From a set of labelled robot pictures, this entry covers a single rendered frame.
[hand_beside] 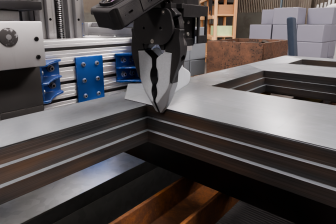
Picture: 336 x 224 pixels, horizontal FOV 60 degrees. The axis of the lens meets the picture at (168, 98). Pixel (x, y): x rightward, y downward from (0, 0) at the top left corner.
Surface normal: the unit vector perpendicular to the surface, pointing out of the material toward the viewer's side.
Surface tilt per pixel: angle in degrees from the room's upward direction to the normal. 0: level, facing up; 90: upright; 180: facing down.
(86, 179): 0
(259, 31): 90
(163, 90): 90
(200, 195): 0
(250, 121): 0
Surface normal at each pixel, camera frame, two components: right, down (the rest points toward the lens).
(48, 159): 0.76, 0.16
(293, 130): 0.00, -0.97
